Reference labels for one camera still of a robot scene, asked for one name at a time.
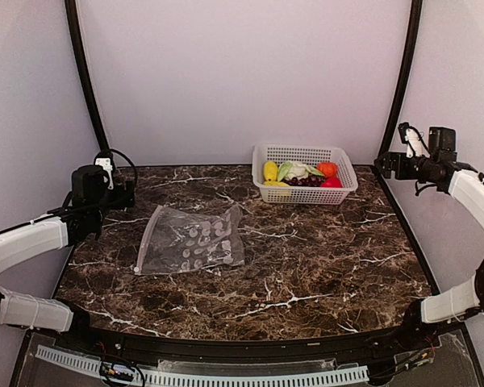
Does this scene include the dark red toy grapes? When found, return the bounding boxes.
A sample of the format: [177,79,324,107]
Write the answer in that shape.
[285,175,326,187]

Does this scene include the small circuit board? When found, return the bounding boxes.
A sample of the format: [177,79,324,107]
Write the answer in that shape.
[98,362,134,382]

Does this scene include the left black frame post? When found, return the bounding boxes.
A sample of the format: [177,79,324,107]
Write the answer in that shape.
[64,0,110,151]

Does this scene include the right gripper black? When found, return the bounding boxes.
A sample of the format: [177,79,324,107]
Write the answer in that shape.
[375,151,437,181]

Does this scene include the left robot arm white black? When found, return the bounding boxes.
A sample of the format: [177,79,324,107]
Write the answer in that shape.
[0,162,138,352]

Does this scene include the black front rail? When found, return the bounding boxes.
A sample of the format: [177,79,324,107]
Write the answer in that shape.
[50,323,468,365]

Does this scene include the white plastic mesh basket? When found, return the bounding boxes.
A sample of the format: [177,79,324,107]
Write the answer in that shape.
[252,144,358,205]

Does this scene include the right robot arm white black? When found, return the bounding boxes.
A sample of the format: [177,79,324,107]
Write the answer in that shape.
[374,123,484,350]

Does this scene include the yellow toy corn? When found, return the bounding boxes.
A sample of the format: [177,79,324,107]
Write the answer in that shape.
[263,161,278,182]

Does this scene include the red toy bell pepper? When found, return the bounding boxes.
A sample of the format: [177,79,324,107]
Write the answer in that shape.
[319,177,343,189]

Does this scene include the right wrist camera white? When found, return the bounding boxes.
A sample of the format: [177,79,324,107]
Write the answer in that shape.
[398,123,424,158]

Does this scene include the clear zip top bag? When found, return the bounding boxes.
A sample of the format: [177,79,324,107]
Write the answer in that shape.
[134,206,245,276]

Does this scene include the right black frame post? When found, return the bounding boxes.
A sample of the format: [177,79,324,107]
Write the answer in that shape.
[378,0,423,156]

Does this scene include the white toy cauliflower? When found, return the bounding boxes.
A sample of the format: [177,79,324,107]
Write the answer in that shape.
[277,160,324,181]

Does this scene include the black frame post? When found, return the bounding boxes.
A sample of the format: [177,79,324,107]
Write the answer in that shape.
[378,0,423,156]
[64,0,110,151]

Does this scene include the white slotted cable duct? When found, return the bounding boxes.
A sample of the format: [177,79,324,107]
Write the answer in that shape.
[35,345,369,386]

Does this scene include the orange toy pumpkin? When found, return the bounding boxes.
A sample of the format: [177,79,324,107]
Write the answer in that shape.
[316,162,338,179]

